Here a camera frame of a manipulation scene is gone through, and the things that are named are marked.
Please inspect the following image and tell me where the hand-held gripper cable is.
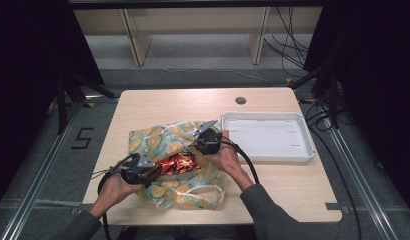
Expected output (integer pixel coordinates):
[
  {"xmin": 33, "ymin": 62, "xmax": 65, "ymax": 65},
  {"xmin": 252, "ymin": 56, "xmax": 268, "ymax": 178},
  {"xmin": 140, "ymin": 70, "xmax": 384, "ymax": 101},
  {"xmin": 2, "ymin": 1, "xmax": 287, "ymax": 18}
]
[
  {"xmin": 96, "ymin": 153, "xmax": 134, "ymax": 240},
  {"xmin": 219, "ymin": 138, "xmax": 261, "ymax": 186}
]

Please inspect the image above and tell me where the left hand-held gripper cable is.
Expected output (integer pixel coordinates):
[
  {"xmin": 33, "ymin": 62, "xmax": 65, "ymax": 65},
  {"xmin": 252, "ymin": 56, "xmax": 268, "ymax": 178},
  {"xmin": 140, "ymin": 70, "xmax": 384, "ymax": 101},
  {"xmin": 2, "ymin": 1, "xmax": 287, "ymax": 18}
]
[{"xmin": 96, "ymin": 153, "xmax": 134, "ymax": 240}]

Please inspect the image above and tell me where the bundle of black floor cables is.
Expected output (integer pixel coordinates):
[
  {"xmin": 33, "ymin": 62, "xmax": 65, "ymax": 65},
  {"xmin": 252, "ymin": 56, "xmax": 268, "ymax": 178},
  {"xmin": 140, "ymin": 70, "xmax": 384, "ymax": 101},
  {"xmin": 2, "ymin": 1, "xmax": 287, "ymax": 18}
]
[{"xmin": 263, "ymin": 6, "xmax": 310, "ymax": 78}]

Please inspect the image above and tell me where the black floor cable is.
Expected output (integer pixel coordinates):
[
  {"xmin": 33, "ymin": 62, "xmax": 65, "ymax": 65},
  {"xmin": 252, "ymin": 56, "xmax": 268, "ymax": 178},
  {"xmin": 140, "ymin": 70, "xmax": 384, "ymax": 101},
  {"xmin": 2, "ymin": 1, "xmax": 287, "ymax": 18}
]
[{"xmin": 304, "ymin": 99, "xmax": 363, "ymax": 240}]

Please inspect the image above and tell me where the person's right hand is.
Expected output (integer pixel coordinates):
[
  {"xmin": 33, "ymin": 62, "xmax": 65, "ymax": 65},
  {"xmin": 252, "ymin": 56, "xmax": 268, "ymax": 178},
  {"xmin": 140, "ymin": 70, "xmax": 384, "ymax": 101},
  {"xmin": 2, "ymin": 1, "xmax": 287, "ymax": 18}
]
[{"xmin": 206, "ymin": 129, "xmax": 247, "ymax": 179}]

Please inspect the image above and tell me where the right hand-held gripper cable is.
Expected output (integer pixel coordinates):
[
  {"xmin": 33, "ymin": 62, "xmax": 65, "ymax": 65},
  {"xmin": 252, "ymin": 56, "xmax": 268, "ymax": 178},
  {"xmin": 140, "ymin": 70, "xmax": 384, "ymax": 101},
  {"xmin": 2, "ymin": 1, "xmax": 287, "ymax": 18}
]
[{"xmin": 219, "ymin": 138, "xmax": 261, "ymax": 186}]

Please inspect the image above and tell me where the red orange foil snack packet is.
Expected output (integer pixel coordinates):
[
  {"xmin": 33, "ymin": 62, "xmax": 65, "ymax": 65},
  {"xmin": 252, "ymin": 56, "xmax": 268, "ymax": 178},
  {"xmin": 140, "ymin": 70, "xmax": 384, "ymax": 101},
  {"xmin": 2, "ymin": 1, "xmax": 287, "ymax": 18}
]
[{"xmin": 151, "ymin": 151, "xmax": 202, "ymax": 178}]

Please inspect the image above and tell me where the light wooden furniture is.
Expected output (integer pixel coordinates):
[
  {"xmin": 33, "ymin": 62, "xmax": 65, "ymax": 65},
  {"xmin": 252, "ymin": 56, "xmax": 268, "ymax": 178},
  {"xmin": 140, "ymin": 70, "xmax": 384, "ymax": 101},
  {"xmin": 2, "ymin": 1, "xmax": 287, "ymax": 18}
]
[{"xmin": 73, "ymin": 6, "xmax": 323, "ymax": 67}]

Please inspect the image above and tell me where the white plastic tray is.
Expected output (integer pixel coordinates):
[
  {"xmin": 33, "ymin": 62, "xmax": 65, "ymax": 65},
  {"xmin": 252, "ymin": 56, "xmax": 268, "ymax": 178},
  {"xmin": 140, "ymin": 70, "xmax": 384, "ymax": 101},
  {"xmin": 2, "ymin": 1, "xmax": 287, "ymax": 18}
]
[{"xmin": 221, "ymin": 111, "xmax": 316, "ymax": 164}]

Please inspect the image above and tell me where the white bag drawstring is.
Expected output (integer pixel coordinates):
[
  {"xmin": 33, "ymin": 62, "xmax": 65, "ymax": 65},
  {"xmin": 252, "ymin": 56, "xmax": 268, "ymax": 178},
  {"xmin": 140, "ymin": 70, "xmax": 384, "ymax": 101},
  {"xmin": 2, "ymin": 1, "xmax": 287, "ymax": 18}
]
[{"xmin": 155, "ymin": 183, "xmax": 227, "ymax": 209}]

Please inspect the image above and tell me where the fruit print cloth bag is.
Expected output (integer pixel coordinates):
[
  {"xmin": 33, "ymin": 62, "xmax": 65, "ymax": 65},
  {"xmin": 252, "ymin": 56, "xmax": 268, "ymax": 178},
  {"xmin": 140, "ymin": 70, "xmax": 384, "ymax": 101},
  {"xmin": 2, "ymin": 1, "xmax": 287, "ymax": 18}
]
[{"xmin": 127, "ymin": 120, "xmax": 229, "ymax": 211}]

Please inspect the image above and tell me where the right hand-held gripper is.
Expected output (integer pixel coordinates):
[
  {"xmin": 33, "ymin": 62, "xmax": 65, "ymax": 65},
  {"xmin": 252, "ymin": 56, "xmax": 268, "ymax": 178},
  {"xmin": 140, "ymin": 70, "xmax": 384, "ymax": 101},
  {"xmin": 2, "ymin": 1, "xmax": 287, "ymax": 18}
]
[{"xmin": 192, "ymin": 119, "xmax": 224, "ymax": 156}]

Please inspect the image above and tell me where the aluminium floor rail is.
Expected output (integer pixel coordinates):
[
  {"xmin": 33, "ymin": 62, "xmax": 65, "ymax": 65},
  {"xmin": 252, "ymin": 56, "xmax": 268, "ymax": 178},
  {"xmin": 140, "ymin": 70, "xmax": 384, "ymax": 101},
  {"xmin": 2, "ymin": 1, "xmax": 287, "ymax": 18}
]
[
  {"xmin": 0, "ymin": 99, "xmax": 86, "ymax": 240},
  {"xmin": 325, "ymin": 126, "xmax": 400, "ymax": 240}
]

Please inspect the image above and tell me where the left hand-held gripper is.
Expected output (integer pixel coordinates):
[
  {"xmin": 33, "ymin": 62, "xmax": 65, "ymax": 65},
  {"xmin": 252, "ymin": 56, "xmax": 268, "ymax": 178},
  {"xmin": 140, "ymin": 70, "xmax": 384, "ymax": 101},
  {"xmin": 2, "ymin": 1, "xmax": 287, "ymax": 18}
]
[{"xmin": 121, "ymin": 153, "xmax": 157, "ymax": 188}]

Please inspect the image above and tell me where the dark curtain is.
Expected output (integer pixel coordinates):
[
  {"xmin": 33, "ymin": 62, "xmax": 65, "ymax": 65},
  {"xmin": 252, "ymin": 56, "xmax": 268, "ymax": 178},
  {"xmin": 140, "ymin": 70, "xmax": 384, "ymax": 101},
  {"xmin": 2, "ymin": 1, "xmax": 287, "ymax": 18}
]
[
  {"xmin": 303, "ymin": 0, "xmax": 410, "ymax": 209},
  {"xmin": 0, "ymin": 0, "xmax": 106, "ymax": 204}
]

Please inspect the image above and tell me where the black metal stand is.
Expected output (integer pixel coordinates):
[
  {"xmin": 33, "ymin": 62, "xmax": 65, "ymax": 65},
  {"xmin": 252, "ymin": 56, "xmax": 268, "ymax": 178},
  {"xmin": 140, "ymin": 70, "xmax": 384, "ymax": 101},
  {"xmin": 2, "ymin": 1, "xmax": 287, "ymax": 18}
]
[
  {"xmin": 288, "ymin": 64, "xmax": 341, "ymax": 130},
  {"xmin": 55, "ymin": 71, "xmax": 120, "ymax": 135}
]

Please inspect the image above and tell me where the person's left hand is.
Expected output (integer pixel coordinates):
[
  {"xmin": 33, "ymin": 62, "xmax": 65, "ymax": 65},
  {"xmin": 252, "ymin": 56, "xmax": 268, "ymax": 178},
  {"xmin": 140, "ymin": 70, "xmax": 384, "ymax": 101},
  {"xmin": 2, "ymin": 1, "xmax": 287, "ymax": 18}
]
[{"xmin": 98, "ymin": 173, "xmax": 143, "ymax": 206}]

